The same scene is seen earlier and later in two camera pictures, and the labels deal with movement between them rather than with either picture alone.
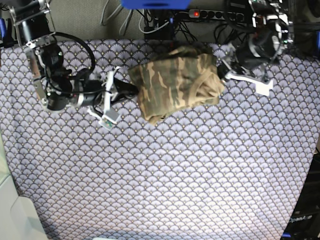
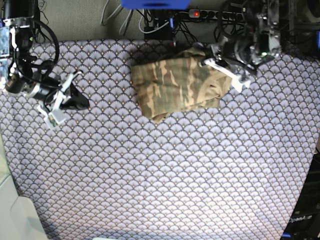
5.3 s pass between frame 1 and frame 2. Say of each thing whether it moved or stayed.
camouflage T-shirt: stayed
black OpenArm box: stayed
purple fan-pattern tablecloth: stayed
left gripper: moved
